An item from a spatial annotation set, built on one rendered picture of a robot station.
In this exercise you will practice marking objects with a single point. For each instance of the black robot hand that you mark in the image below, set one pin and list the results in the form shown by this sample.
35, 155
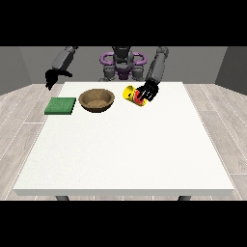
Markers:
52, 77
148, 90

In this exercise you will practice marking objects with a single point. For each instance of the yellow cup with melon print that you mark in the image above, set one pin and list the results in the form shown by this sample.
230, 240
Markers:
130, 94

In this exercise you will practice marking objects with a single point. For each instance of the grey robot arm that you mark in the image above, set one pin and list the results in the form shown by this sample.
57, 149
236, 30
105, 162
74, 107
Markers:
156, 67
63, 59

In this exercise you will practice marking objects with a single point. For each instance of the green square pad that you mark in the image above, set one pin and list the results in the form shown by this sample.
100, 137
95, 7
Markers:
60, 105

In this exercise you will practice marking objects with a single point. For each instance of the brown wooden bowl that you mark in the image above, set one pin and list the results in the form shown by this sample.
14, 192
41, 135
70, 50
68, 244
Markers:
96, 100

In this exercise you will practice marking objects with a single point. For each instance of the grey robot trunk purple rings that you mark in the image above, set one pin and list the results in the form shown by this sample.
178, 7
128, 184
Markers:
122, 64

